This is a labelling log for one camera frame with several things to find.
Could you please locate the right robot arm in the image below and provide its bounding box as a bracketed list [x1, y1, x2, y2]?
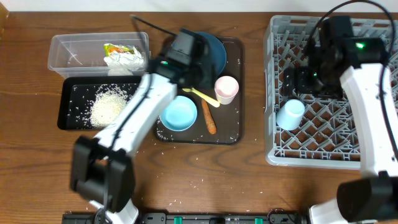
[283, 16, 397, 223]

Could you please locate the dark blue plate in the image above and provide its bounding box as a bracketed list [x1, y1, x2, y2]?
[197, 32, 227, 75]

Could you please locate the dark brown serving tray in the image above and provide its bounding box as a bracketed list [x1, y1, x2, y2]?
[154, 37, 244, 145]

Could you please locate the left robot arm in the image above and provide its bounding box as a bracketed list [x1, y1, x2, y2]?
[70, 29, 218, 223]

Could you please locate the pink plastic cup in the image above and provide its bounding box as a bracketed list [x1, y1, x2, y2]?
[215, 76, 239, 105]

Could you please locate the yellow green snack wrapper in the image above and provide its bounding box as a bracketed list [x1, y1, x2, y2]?
[104, 44, 135, 57]

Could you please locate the light blue plastic cup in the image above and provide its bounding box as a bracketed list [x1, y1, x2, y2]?
[276, 99, 305, 131]

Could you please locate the clear plastic waste bin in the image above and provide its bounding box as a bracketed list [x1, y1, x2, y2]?
[47, 32, 150, 78]

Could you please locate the white rice pile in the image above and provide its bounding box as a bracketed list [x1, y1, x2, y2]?
[67, 83, 139, 129]

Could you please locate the grey dishwasher rack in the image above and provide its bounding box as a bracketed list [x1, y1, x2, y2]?
[263, 15, 398, 170]

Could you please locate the black rectangular tray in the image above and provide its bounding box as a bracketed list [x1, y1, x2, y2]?
[57, 76, 141, 130]

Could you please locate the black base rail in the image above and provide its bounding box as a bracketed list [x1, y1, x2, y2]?
[61, 207, 312, 224]

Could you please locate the white tissue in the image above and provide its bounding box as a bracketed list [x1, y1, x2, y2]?
[104, 52, 144, 76]

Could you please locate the light blue bowl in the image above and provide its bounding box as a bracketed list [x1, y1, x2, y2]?
[160, 96, 198, 132]

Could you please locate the yellow plastic spoon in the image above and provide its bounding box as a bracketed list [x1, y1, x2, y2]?
[182, 88, 220, 108]

